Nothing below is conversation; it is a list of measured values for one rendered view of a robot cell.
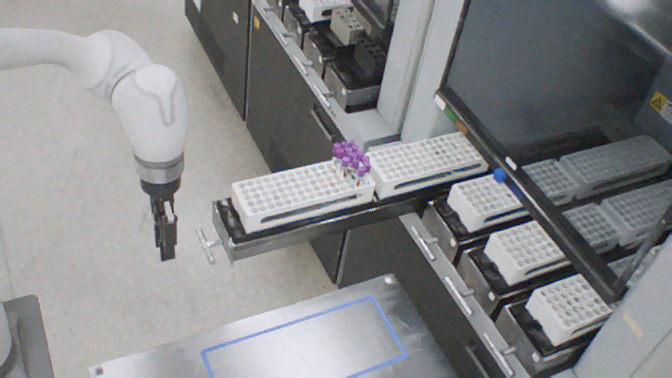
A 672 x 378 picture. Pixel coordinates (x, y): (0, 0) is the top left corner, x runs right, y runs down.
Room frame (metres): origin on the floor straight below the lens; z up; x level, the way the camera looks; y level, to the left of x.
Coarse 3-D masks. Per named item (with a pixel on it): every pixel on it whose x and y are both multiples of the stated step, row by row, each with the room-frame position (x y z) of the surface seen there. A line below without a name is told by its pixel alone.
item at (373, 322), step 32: (352, 288) 0.81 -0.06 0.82; (384, 288) 0.83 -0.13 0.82; (256, 320) 0.70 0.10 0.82; (288, 320) 0.71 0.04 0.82; (320, 320) 0.73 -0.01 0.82; (352, 320) 0.74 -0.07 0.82; (384, 320) 0.75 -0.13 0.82; (416, 320) 0.77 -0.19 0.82; (160, 352) 0.60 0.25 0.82; (192, 352) 0.61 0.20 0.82; (224, 352) 0.62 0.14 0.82; (256, 352) 0.63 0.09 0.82; (288, 352) 0.65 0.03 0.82; (320, 352) 0.66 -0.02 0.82; (352, 352) 0.67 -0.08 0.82; (384, 352) 0.68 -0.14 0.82; (416, 352) 0.70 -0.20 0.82
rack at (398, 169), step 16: (416, 144) 1.23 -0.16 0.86; (432, 144) 1.24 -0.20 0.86; (448, 144) 1.25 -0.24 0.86; (464, 144) 1.26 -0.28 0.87; (384, 160) 1.16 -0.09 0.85; (400, 160) 1.17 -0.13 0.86; (416, 160) 1.17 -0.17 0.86; (432, 160) 1.19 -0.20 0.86; (448, 160) 1.19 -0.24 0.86; (464, 160) 1.21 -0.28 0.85; (480, 160) 1.22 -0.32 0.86; (384, 176) 1.10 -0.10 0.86; (400, 176) 1.11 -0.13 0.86; (416, 176) 1.12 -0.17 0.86; (432, 176) 1.19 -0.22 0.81; (448, 176) 1.18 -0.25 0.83; (464, 176) 1.20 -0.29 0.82; (384, 192) 1.08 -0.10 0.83; (400, 192) 1.10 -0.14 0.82
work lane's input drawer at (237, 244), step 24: (408, 192) 1.11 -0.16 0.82; (432, 192) 1.14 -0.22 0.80; (216, 216) 0.96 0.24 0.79; (336, 216) 1.01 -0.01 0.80; (360, 216) 1.03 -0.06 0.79; (384, 216) 1.07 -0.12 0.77; (216, 240) 0.92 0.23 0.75; (240, 240) 0.89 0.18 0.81; (264, 240) 0.91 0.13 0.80; (288, 240) 0.94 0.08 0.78
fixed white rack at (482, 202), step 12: (480, 180) 1.15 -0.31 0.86; (492, 180) 1.15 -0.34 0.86; (456, 192) 1.09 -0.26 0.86; (468, 192) 1.10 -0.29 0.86; (480, 192) 1.10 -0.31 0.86; (492, 192) 1.11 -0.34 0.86; (504, 192) 1.12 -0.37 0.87; (456, 204) 1.08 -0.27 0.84; (468, 204) 1.06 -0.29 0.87; (480, 204) 1.08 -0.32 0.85; (492, 204) 1.08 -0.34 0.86; (504, 204) 1.08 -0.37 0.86; (516, 204) 1.09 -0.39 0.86; (468, 216) 1.04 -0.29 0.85; (480, 216) 1.03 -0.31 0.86; (492, 216) 1.09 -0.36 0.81; (504, 216) 1.10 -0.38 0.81; (516, 216) 1.09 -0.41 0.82; (468, 228) 1.03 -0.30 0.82; (480, 228) 1.04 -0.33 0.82
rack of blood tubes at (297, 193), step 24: (312, 168) 1.09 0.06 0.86; (240, 192) 0.97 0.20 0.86; (264, 192) 0.99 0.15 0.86; (288, 192) 1.00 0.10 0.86; (312, 192) 1.01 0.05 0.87; (336, 192) 1.06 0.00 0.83; (360, 192) 1.05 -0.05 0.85; (240, 216) 0.94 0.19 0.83; (264, 216) 0.93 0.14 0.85; (288, 216) 0.98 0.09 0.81; (312, 216) 0.99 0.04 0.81
